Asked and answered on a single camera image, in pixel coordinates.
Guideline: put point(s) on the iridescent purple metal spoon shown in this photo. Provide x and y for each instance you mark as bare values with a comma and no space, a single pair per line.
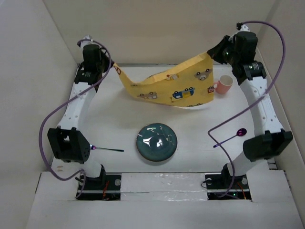
241,132

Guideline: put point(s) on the pink ceramic mug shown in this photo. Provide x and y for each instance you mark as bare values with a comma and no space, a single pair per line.
223,85

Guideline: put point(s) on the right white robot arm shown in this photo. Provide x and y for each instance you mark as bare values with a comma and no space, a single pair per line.
270,139

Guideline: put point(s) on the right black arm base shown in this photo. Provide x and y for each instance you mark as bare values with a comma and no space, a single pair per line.
216,186

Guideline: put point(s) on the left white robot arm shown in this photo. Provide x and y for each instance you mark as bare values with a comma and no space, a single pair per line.
66,139

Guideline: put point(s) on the yellow vehicle-print cloth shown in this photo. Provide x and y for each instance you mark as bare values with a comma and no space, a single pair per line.
188,84

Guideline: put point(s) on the iridescent metal fork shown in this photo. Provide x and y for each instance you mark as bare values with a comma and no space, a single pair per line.
102,148

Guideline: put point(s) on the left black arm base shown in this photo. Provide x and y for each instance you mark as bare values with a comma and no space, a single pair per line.
94,189

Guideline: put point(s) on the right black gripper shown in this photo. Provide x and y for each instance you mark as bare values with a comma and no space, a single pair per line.
215,52

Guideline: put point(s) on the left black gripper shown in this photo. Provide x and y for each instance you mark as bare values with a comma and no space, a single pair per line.
103,55

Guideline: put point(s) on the dark teal ceramic plate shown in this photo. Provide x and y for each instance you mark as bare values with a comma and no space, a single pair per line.
156,144

